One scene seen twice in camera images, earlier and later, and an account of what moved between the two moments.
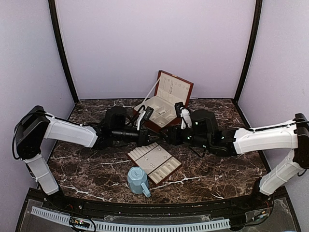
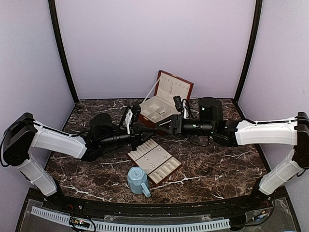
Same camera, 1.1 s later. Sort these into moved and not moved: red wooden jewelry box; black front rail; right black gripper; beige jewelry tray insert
Moved: right black gripper
Not moved: red wooden jewelry box; black front rail; beige jewelry tray insert
